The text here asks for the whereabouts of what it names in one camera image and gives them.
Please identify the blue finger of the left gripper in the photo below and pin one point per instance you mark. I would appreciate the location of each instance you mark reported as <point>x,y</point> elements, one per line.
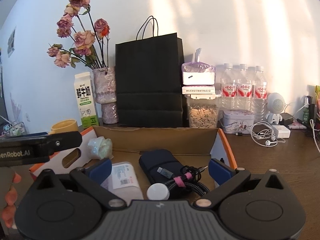
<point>27,135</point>

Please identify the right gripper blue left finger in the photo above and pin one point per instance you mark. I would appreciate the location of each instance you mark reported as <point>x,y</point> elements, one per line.
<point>89,180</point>

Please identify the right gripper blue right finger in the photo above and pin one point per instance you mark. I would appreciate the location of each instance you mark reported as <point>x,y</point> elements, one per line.
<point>229,180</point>

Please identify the white tissue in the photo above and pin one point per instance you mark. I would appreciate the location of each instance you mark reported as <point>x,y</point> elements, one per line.
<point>100,148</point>

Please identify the white plastic packet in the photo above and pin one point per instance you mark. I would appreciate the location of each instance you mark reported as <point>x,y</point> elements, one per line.
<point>123,182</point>

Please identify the small white round cap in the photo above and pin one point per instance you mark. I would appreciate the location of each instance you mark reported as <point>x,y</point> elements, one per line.
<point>158,191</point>

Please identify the dark blue pouch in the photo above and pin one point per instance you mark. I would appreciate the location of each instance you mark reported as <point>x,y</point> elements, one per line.
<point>150,161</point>

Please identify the left hand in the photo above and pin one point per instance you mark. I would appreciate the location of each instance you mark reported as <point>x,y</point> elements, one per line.
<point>10,198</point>

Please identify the yellow ceramic mug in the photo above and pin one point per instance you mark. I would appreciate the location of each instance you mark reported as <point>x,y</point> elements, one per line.
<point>69,125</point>

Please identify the orange cardboard box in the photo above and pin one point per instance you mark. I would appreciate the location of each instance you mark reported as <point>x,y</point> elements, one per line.
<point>190,146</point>

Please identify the floral tin box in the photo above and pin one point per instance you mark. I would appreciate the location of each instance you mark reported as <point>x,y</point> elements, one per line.
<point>237,121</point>

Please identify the white green milk carton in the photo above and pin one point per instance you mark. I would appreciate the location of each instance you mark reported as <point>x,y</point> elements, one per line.
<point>85,100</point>

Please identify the white power adapter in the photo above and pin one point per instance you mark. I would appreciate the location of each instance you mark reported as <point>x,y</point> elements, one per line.
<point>281,132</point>

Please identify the clear jar with seeds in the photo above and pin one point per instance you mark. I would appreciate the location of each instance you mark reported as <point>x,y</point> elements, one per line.
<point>203,110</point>

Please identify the middle water bottle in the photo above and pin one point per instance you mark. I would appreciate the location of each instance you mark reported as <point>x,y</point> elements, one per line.
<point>244,88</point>

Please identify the water bottle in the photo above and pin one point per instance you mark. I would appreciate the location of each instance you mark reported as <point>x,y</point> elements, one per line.
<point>244,88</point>
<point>259,94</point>
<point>228,87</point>

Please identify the pink speckled vase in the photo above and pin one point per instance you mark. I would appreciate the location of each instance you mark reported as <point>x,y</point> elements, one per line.
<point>105,93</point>

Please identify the left water bottle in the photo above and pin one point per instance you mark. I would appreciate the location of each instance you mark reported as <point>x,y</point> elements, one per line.
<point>228,87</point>

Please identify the right water bottle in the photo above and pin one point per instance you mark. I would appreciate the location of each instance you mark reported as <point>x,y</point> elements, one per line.
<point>259,94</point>

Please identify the flat white box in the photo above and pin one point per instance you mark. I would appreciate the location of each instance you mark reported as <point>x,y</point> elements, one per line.
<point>188,90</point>

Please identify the dried pink rose bouquet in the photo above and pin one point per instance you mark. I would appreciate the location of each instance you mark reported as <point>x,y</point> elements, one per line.
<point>90,38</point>

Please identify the green small bottle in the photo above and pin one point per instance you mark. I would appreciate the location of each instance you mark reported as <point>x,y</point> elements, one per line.
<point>306,110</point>

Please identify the black paper bag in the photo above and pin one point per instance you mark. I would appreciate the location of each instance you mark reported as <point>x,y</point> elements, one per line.
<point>149,79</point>

